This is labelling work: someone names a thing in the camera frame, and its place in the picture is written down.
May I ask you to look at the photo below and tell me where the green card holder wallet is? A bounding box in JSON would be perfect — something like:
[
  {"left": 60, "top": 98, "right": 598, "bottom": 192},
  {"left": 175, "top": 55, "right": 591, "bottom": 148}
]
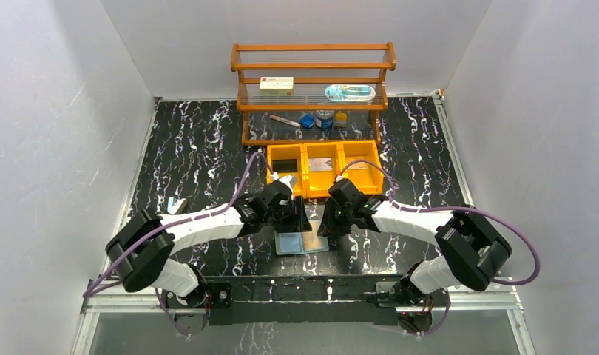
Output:
[{"left": 274, "top": 231, "right": 329, "bottom": 256}]

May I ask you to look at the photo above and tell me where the small blue object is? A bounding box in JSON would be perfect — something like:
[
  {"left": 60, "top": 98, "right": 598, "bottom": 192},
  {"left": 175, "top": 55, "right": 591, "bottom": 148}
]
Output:
[{"left": 299, "top": 114, "right": 315, "bottom": 129}]

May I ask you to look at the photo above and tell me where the black card in bin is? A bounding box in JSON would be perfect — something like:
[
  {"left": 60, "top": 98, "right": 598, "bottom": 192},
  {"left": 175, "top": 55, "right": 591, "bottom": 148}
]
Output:
[{"left": 271, "top": 159, "right": 299, "bottom": 173}]

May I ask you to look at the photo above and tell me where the white red box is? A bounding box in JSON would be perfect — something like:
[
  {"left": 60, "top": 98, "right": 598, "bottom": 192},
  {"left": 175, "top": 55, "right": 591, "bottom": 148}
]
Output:
[{"left": 259, "top": 76, "right": 294, "bottom": 96}]

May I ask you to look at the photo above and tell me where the orange three-compartment bin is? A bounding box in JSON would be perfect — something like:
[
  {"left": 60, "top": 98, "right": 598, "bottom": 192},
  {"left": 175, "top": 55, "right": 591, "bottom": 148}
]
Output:
[{"left": 266, "top": 140, "right": 384, "bottom": 199}]

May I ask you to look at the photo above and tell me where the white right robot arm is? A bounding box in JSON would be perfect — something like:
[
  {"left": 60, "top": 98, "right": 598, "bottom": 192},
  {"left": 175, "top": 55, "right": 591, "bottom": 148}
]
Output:
[{"left": 318, "top": 178, "right": 512, "bottom": 297}]

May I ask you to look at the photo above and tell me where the small yellow object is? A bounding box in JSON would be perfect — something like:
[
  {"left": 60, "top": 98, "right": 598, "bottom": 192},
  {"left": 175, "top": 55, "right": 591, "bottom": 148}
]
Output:
[{"left": 333, "top": 112, "right": 348, "bottom": 129}]

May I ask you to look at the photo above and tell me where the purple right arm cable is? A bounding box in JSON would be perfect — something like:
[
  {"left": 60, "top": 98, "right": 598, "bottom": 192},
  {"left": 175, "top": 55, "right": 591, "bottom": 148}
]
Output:
[{"left": 336, "top": 159, "right": 541, "bottom": 287}]

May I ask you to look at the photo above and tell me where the small white blue stapler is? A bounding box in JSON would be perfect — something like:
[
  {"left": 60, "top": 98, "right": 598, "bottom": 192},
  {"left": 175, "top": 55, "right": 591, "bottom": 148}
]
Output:
[{"left": 167, "top": 197, "right": 187, "bottom": 214}]

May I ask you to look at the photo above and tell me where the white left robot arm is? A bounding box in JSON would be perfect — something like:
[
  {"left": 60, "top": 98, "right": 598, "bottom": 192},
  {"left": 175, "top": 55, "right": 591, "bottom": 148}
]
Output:
[{"left": 105, "top": 175, "right": 310, "bottom": 306}]

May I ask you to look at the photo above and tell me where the beige card in bin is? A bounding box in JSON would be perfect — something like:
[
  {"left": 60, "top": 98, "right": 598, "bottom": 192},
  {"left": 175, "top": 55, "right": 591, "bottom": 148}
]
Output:
[{"left": 347, "top": 159, "right": 370, "bottom": 170}]

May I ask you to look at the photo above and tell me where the silver card in bin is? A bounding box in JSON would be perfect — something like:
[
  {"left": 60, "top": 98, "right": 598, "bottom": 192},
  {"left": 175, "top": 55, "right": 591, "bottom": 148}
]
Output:
[{"left": 308, "top": 158, "right": 334, "bottom": 172}]

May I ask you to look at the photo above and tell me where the blue oval packaged item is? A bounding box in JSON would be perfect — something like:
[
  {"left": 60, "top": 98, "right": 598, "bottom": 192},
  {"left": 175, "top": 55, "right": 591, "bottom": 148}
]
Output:
[{"left": 324, "top": 84, "right": 376, "bottom": 102}]

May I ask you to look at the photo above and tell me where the wooden shelf rack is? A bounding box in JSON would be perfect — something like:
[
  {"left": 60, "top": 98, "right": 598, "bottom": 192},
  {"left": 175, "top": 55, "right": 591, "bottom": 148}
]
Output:
[{"left": 230, "top": 42, "right": 397, "bottom": 146}]

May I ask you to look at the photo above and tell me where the round blue white tin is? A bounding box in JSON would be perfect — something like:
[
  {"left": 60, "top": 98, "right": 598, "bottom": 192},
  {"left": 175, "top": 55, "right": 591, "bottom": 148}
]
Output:
[{"left": 315, "top": 110, "right": 334, "bottom": 130}]

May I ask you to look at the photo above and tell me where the brown white marker pen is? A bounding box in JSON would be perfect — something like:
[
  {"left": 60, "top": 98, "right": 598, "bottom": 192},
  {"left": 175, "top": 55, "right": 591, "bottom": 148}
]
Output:
[{"left": 269, "top": 115, "right": 301, "bottom": 128}]

